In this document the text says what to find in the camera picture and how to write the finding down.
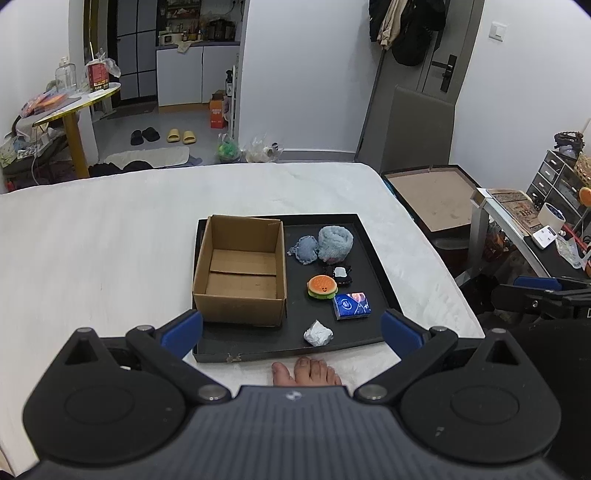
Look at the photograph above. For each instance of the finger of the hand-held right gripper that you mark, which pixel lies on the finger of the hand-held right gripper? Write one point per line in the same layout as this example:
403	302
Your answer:
538	282
526	300

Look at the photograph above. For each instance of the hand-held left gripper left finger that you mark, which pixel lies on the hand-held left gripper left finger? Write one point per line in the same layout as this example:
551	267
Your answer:
182	330

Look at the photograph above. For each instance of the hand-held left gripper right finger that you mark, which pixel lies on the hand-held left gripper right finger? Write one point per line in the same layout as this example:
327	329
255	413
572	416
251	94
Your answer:
399	337

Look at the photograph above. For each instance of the blue tissue pack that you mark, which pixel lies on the blue tissue pack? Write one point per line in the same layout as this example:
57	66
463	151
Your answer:
353	306

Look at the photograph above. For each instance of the brown cardboard box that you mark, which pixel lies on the brown cardboard box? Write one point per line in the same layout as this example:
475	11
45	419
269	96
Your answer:
240	304

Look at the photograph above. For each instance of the white tissue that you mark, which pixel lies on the white tissue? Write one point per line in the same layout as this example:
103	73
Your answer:
318	333

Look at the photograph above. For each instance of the black tray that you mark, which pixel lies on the black tray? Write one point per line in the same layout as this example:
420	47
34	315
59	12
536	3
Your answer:
369	258

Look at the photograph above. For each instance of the burger plush toy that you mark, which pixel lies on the burger plush toy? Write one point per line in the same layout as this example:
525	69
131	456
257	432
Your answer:
321	287

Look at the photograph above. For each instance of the fluffy light blue plush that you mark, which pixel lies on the fluffy light blue plush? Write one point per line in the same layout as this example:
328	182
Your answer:
334	242

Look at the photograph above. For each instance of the white small device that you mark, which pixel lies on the white small device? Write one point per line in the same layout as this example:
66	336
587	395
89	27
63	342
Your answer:
544	237

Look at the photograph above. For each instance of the white cup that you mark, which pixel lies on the white cup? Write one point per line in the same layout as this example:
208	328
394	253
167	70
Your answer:
550	217

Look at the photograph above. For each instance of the brown printed paper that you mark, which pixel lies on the brown printed paper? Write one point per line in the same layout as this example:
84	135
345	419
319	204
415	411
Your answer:
517	207

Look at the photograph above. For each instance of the orange round toy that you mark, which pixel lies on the orange round toy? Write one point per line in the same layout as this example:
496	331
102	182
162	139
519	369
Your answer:
586	196

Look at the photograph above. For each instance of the person's foot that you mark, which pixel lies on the person's foot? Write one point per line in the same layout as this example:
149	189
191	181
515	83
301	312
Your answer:
307	374

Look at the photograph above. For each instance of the grey drawer organizer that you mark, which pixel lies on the grey drawer organizer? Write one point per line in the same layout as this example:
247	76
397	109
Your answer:
549	175

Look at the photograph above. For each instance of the woven basket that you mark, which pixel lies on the woven basket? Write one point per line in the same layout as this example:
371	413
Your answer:
584	170

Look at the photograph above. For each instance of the small denim pouch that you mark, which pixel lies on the small denim pouch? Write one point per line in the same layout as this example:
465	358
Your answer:
304	249

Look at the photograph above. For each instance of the black box with brown board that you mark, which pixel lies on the black box with brown board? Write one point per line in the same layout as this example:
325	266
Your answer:
434	198

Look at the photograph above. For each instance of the black cloth on floor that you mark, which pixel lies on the black cloth on floor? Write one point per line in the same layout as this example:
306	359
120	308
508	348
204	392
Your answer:
120	168

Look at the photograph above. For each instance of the white floor mat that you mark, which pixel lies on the white floor mat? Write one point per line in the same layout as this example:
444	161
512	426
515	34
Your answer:
147	157

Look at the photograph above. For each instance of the green plastic bag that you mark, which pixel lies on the green plastic bag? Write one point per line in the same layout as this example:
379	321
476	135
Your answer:
227	150

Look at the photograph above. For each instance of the yellow slipper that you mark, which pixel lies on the yellow slipper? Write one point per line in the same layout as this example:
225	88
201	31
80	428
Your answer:
189	137
173	135

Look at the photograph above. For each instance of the clear plastic bag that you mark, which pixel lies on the clear plastic bag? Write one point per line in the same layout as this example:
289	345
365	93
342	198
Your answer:
261	151

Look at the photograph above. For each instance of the grey leaning board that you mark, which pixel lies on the grey leaning board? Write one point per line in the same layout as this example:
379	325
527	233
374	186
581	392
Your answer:
415	129

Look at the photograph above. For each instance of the black slipper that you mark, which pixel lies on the black slipper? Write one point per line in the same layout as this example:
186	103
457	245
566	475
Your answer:
151	134
137	137

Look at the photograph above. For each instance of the orange carton box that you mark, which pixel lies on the orange carton box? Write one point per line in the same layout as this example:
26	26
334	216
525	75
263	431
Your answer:
217	113

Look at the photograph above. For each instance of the yellow round table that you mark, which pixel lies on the yellow round table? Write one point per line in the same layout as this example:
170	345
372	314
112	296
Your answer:
71	134

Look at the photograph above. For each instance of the black door lock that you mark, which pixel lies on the black door lock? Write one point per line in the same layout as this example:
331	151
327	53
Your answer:
448	71

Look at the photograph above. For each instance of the cluttered pile of bags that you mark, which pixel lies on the cluttered pile of bags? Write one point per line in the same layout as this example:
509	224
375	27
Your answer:
27	152

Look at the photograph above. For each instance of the white narrow rack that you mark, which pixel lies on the white narrow rack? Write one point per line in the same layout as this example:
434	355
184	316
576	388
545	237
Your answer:
234	97

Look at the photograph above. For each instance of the white cabinet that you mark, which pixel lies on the white cabinet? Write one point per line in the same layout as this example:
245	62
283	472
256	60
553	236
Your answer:
184	76

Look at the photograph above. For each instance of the grey door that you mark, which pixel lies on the grey door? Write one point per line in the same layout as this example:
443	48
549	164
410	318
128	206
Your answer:
461	37

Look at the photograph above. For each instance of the orange snack packets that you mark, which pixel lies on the orange snack packets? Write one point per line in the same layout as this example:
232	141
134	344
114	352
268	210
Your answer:
44	104

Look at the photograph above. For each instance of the red canister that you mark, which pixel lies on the red canister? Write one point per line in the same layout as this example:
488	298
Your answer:
98	76

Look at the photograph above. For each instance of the clear glass bottle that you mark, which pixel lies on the clear glass bottle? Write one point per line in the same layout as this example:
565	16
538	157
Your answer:
65	78

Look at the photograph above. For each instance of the hanging dark clothes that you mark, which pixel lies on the hanging dark clothes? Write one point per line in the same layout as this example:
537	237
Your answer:
406	32

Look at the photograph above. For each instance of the dark glass door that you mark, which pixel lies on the dark glass door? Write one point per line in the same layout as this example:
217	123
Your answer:
134	46

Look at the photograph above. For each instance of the white frame desk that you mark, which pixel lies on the white frame desk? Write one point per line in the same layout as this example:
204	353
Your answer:
482	226

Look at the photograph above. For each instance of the white light switch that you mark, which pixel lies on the white light switch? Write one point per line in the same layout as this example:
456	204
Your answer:
497	31

